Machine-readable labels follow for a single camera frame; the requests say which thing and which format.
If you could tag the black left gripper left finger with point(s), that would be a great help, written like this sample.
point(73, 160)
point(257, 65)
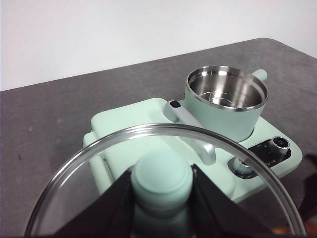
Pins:
point(109, 215)

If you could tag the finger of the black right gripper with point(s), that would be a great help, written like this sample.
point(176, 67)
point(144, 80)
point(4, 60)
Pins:
point(310, 198)

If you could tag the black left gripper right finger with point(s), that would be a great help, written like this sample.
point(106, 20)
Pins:
point(215, 213)

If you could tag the glass lid with green knob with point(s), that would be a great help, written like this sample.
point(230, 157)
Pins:
point(161, 178)

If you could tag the mint green steamer pot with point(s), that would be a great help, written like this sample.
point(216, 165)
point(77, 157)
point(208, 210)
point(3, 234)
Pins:
point(223, 119)

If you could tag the mint green appliance base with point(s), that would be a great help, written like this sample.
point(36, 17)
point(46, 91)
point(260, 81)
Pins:
point(277, 171)

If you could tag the silver control knob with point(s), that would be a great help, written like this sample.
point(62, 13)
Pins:
point(241, 167)
point(281, 142)

